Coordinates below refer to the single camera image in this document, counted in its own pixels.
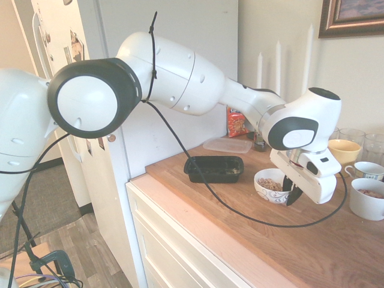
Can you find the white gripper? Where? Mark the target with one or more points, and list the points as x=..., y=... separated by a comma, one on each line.
x=318, y=189

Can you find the white bowl with black swirls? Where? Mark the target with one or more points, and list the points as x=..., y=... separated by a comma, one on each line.
x=270, y=196

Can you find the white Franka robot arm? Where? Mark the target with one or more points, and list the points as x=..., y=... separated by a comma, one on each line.
x=180, y=78

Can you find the reddish cereal in mug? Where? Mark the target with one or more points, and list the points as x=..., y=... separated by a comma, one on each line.
x=372, y=193

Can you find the spice jar with black lid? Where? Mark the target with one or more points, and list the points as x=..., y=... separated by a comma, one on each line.
x=259, y=145

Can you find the black candle holder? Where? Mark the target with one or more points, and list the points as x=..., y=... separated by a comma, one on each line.
x=250, y=136

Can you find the yellow mug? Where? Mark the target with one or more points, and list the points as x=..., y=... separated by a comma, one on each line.
x=345, y=150

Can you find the black plastic food tray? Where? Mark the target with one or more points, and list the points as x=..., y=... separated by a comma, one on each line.
x=222, y=177

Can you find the clear plastic lid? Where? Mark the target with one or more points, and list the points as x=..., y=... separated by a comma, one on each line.
x=228, y=145

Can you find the large white mug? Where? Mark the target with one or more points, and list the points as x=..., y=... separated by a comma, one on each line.
x=366, y=207

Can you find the small white patterned cup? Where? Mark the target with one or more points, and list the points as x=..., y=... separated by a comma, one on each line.
x=369, y=171

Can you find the orange Kurkure snack bag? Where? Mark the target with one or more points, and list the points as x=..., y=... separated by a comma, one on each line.
x=237, y=126

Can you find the short white taper candle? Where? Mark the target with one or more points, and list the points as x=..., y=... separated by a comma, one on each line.
x=259, y=72

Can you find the medium white taper candle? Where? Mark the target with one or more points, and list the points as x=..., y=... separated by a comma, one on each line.
x=277, y=66

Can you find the white drawer cabinet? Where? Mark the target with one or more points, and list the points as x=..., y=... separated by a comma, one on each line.
x=180, y=255

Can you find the tall white taper candle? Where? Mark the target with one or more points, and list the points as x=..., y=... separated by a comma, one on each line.
x=307, y=60

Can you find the round metal fridge knob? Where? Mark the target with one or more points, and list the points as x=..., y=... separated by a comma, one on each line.
x=112, y=138

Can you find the small fridge magnet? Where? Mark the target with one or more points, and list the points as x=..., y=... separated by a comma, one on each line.
x=101, y=144
x=89, y=148

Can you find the green screw clamp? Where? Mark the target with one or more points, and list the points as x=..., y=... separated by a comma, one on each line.
x=60, y=258

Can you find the photo fridge magnet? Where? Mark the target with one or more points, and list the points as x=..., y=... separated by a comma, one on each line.
x=76, y=45

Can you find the black stand pole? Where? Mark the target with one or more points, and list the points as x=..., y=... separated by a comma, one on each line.
x=14, y=211

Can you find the wooden robot table board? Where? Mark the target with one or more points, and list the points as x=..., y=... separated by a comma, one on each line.
x=22, y=262

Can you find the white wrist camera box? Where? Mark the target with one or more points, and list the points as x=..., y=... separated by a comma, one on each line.
x=327, y=166

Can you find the framed picture with brown frame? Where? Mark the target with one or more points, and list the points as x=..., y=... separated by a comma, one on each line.
x=330, y=18

